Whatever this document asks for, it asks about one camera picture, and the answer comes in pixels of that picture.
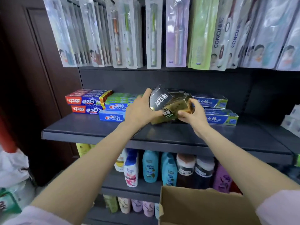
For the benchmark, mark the gold toothpaste box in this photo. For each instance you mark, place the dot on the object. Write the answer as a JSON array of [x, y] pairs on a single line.
[[173, 110], [180, 93]]

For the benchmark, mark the stack of blue child toothbrush packs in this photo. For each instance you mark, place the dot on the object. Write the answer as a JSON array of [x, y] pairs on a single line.
[[61, 32]]

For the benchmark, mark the dark grey shelf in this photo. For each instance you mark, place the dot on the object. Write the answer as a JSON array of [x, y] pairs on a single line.
[[164, 138]]

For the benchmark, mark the white plastic bag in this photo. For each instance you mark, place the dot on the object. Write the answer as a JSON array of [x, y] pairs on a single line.
[[12, 166]]

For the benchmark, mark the person's right hand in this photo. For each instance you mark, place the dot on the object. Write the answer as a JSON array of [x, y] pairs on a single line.
[[198, 119]]

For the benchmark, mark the person's left hand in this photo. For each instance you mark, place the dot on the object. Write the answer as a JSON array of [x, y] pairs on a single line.
[[138, 112]]

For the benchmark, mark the orange toothbrush pack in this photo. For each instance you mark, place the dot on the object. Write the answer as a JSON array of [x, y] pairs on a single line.
[[116, 37]]

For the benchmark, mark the pale purple bottle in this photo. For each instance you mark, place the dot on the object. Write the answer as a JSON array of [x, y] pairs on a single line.
[[137, 205], [148, 208]]

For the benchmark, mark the red and blue toothpaste box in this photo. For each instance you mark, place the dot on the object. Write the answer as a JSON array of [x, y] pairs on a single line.
[[93, 90], [86, 109], [84, 100]]

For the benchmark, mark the stack of brown toothbrush packs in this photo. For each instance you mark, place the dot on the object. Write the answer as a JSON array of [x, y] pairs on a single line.
[[225, 32]]

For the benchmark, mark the red orange bottle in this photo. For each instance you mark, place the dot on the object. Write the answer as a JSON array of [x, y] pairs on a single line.
[[235, 187]]

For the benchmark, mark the small teal shampoo bottle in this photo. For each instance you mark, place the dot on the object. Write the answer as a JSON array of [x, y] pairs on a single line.
[[169, 171]]

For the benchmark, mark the person's left forearm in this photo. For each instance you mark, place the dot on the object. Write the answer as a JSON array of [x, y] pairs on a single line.
[[89, 175]]

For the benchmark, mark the brown cardboard box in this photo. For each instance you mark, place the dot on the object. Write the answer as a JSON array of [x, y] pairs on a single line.
[[206, 206]]

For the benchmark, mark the white bottle blue cap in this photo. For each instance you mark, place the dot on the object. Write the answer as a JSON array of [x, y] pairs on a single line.
[[131, 171]]

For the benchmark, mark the pale pink bottle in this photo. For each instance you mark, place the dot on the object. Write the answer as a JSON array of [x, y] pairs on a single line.
[[124, 205]]

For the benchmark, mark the black patterned toothpaste box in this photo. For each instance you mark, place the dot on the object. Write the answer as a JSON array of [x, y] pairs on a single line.
[[160, 98]]

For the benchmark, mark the red child toothbrush pack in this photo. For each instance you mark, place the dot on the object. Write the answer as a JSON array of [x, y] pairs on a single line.
[[93, 32]]

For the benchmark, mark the pale blue bottle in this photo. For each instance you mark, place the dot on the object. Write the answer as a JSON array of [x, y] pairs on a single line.
[[156, 210]]

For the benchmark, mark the brown-lidded dark jar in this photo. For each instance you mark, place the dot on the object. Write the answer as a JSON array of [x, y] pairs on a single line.
[[185, 171]]

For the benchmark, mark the stack of white tissue packs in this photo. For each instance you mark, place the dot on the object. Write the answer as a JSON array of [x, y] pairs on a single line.
[[291, 121]]

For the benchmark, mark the olive green bottle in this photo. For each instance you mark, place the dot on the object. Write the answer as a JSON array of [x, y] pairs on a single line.
[[111, 203]]

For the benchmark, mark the green and white plastic pack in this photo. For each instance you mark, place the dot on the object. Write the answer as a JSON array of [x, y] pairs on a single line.
[[11, 199]]

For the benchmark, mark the red plastic roll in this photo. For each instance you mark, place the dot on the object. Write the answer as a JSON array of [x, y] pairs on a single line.
[[5, 135]]

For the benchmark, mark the person's right forearm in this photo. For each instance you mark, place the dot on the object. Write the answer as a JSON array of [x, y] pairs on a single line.
[[246, 166]]

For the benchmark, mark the white bottle yellow label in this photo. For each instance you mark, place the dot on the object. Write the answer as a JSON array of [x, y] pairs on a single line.
[[120, 161]]

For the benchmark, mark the light blue toothpaste box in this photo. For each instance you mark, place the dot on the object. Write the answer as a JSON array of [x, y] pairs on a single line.
[[110, 117]]

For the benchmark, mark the stack of purple toothbrush packs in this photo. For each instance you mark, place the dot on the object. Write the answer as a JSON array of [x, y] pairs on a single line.
[[177, 32]]

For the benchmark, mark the green toothbrush pack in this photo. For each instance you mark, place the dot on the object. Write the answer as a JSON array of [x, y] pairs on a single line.
[[130, 35]]

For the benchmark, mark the person's pink right sleeve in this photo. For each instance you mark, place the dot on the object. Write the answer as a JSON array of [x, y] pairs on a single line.
[[281, 208]]

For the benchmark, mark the cluster of dark blue bottles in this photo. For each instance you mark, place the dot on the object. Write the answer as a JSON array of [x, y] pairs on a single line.
[[290, 172]]

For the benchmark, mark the white-lidded dark jar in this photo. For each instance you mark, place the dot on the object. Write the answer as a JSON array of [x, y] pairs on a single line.
[[204, 173]]

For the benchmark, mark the large teal shampoo bottle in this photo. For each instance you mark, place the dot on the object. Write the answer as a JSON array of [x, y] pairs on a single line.
[[150, 166]]

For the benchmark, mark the stack of teal child toothbrush packs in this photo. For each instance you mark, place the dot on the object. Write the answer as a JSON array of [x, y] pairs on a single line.
[[269, 32]]

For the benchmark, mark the pink shampoo bottle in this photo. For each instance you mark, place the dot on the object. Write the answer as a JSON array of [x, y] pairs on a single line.
[[222, 179]]

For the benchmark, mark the row of green toothbrush packs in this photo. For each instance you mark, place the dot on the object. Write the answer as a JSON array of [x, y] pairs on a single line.
[[153, 32]]

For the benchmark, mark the stack of light green packs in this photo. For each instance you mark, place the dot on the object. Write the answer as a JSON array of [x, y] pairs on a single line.
[[202, 32]]

